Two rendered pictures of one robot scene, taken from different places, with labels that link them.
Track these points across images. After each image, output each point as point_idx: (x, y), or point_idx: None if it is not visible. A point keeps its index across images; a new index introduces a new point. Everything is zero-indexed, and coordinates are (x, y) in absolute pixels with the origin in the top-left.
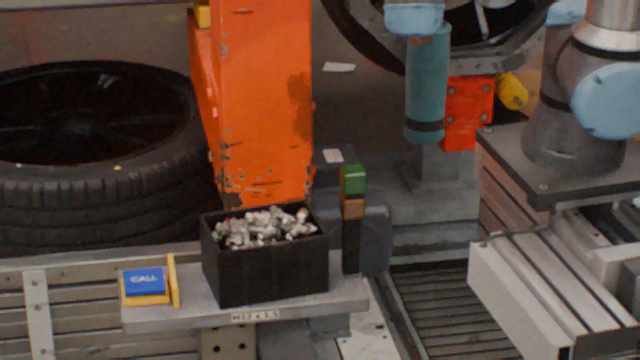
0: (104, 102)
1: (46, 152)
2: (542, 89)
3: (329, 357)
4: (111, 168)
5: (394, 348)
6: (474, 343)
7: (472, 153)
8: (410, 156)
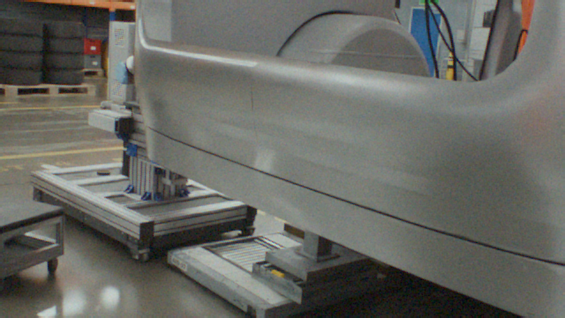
0: None
1: None
2: None
3: (302, 241)
4: None
5: (283, 246)
6: (259, 254)
7: (312, 266)
8: (338, 261)
